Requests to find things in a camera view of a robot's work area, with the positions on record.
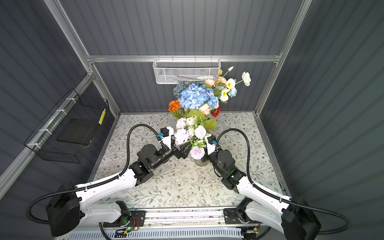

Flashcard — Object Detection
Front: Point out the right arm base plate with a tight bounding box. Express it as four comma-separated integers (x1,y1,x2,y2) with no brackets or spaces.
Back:
223,208,261,225

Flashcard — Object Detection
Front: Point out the light blue flower stem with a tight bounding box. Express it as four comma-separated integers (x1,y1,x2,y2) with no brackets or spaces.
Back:
228,88,238,98

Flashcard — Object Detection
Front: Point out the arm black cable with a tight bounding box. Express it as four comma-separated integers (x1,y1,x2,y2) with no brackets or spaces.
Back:
25,123,160,226
215,128,351,235

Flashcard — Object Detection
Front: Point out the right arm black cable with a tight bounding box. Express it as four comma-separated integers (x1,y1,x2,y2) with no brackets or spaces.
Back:
215,128,351,235

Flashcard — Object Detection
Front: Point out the red sunflower stem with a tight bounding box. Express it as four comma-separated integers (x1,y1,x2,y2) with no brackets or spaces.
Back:
211,106,221,118

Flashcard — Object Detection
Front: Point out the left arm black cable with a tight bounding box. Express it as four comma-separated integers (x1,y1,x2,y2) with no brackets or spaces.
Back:
25,123,160,226

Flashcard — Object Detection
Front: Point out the orange gerbera flower stem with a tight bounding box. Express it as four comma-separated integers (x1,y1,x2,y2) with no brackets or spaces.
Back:
168,100,183,119

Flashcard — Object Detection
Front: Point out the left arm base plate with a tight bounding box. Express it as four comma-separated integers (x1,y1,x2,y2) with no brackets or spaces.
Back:
103,211,147,230

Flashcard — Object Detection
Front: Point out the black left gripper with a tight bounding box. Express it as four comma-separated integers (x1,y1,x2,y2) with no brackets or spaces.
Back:
150,131,192,172

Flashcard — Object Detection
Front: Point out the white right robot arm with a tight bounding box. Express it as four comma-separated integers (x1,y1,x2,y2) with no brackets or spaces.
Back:
207,150,321,240

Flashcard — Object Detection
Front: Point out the clear ribbed glass vase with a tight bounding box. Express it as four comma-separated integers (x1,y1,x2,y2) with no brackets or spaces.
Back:
195,158,210,167

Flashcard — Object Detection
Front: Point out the aluminium front rail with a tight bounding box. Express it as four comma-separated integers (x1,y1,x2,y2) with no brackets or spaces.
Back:
75,202,283,232

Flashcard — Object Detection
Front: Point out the white wire mesh basket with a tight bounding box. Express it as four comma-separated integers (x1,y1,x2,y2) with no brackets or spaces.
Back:
153,59,222,85

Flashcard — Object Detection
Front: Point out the bright blue hydrangea stem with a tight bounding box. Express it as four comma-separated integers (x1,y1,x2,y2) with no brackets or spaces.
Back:
178,83,220,131

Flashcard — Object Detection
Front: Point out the peach pink rose stem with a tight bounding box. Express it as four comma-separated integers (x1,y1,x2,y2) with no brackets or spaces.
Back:
205,69,227,89

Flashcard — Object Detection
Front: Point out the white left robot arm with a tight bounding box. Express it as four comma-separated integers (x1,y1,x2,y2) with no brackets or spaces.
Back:
46,143,192,237

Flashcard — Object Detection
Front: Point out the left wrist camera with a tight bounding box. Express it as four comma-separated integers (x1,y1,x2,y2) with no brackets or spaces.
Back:
157,127,174,150

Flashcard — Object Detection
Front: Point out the pink lilac mixed bouquet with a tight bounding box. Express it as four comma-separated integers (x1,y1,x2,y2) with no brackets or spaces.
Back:
174,116,211,160

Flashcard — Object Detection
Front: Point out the black wire wall basket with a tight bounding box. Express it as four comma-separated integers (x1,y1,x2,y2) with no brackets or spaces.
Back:
24,90,109,164

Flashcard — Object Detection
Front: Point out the white small flower stem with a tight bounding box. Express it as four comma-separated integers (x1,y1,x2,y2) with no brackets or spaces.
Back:
214,66,252,103

